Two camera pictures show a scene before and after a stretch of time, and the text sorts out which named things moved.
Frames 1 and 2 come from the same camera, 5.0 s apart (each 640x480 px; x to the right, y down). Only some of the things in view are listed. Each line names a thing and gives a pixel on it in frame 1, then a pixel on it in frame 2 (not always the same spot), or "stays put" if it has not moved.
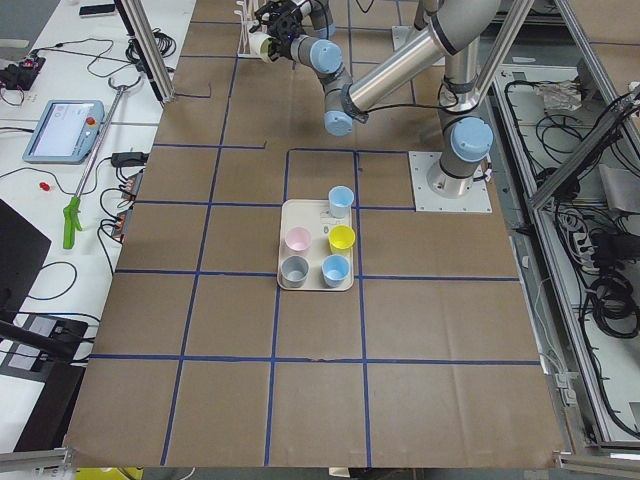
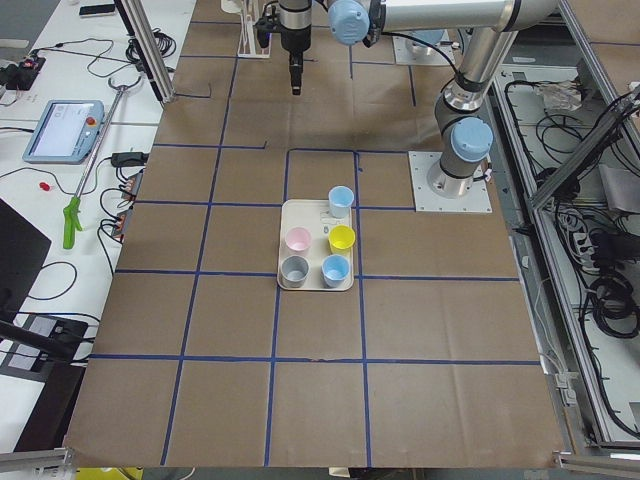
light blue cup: (335, 268) stays put
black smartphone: (96, 9) stays put
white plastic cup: (258, 46) → (231, 6)
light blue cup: (340, 198) stays put
